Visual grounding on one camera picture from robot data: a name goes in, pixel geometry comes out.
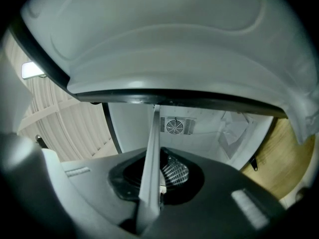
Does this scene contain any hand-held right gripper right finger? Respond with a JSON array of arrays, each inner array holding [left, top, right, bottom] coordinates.
[[142, 147, 289, 239]]

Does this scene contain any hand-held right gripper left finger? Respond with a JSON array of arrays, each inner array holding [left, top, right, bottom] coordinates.
[[0, 132, 150, 239]]

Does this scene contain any white wire shelf rack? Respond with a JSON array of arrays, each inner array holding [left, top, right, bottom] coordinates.
[[136, 105, 190, 235]]

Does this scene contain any black mini fridge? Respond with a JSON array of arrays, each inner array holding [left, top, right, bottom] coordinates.
[[9, 0, 319, 171]]

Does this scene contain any round wooden table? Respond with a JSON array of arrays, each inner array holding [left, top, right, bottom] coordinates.
[[240, 117, 316, 201]]

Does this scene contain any white crumpled paper sheet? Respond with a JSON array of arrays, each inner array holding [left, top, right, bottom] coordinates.
[[218, 111, 257, 159]]

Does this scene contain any ceiling light panel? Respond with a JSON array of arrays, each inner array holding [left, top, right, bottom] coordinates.
[[21, 61, 45, 81]]

